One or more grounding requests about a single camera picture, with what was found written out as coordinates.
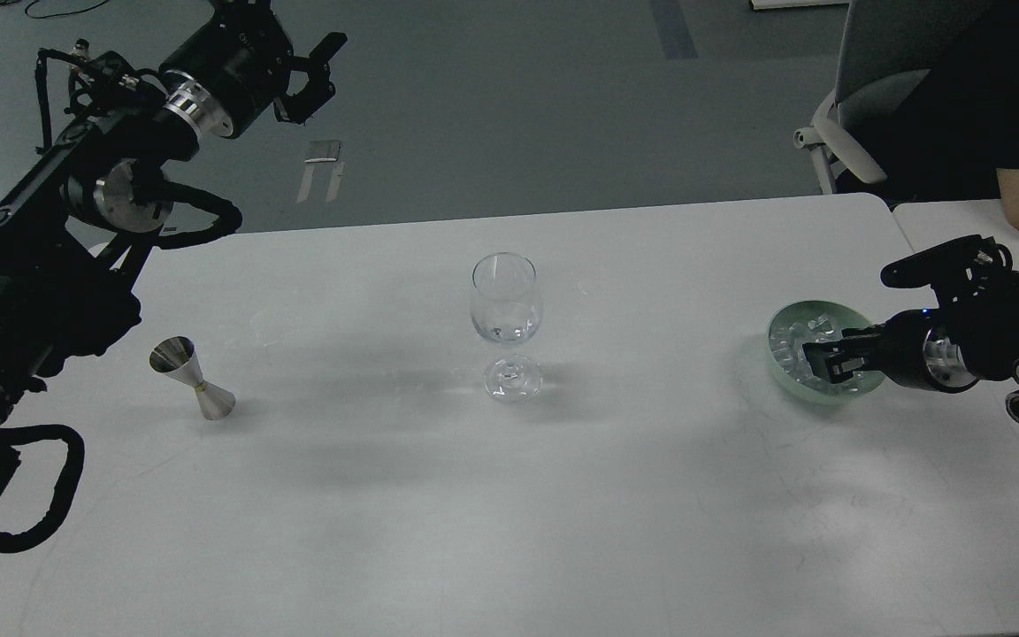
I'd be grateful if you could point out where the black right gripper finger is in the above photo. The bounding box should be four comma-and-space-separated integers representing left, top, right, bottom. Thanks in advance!
816, 355, 883, 387
803, 327, 883, 365

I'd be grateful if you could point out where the black cylindrical left gripper body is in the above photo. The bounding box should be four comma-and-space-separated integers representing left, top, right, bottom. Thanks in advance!
159, 11, 294, 140

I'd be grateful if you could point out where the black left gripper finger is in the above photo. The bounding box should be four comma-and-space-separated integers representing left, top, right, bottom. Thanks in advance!
274, 32, 348, 125
209, 0, 272, 20

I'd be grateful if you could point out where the black cylindrical right gripper body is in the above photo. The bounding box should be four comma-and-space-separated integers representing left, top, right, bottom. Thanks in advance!
865, 310, 979, 394

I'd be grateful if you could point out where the stainless steel double jigger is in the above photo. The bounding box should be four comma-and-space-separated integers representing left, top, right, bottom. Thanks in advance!
149, 337, 237, 420

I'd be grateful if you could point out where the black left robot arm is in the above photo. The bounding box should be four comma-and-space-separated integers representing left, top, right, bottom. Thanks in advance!
0, 1, 348, 554

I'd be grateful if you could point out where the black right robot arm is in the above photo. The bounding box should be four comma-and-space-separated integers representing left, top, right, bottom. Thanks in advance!
803, 234, 1019, 424

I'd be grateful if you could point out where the clear ice cubes pile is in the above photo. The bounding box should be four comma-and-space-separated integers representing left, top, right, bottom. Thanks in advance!
768, 313, 856, 399

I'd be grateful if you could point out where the clear wine glass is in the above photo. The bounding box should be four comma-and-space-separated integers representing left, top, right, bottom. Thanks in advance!
470, 251, 543, 403

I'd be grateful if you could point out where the green bowl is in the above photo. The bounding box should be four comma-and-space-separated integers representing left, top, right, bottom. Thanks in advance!
767, 301, 886, 406

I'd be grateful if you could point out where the white adjacent table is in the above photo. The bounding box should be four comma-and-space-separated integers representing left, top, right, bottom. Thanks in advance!
893, 200, 1019, 532

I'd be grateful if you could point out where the person in black shirt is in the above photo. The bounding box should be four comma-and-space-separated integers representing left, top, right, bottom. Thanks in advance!
860, 1, 1019, 202

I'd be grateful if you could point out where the white office chair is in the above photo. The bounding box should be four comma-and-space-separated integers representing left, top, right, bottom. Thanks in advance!
795, 1, 993, 195

